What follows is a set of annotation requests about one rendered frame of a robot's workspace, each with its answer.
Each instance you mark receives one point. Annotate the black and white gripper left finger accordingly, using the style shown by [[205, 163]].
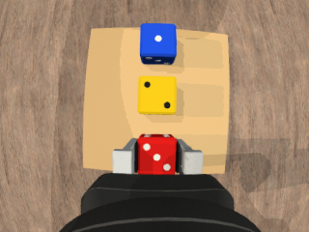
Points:
[[126, 160]]

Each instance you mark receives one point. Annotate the tan flat mat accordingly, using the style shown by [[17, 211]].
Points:
[[111, 116]]

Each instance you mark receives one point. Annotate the yellow die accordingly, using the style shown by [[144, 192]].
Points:
[[157, 95]]

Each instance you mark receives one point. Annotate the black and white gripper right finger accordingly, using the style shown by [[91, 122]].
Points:
[[188, 161]]

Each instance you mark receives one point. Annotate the blue die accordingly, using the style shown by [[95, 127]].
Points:
[[158, 43]]

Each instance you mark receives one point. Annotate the red die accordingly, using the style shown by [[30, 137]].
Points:
[[156, 154]]

